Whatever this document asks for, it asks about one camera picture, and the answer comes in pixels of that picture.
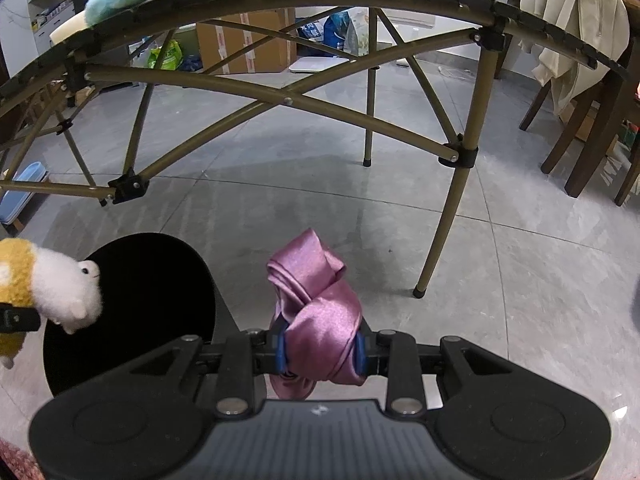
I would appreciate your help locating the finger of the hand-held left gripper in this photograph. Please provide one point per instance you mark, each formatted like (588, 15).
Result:
(15, 320)

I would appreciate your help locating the large cardboard box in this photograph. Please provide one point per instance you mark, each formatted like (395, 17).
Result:
(260, 45)

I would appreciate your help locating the dark wooden cabinet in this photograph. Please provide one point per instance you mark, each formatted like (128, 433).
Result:
(507, 25)

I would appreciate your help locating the white floor scale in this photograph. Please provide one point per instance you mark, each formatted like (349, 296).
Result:
(320, 65)

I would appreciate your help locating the black round bin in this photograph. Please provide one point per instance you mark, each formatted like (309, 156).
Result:
(160, 290)

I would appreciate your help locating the pink fuzzy clothing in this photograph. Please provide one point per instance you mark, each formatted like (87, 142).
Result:
(12, 462)

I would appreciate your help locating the pink satin cloth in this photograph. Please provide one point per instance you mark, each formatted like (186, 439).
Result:
(320, 310)

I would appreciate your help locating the beige jacket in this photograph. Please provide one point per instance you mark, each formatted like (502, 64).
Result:
(570, 25)

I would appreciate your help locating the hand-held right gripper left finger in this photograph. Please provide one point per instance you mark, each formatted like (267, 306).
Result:
(281, 355)

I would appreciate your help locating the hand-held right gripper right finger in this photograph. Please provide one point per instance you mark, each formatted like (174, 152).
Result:
(359, 355)

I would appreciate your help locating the white wall heater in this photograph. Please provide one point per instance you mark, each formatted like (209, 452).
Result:
(412, 19)

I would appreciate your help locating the green plastic bag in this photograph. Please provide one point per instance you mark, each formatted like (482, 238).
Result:
(167, 55)

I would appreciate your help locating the yellow and white plush toy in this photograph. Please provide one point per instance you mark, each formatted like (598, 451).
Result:
(55, 285)

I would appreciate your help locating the khaki folding table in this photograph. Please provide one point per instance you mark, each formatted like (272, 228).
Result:
(470, 110)

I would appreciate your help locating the blue tray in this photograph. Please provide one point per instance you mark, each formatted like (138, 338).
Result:
(22, 190)

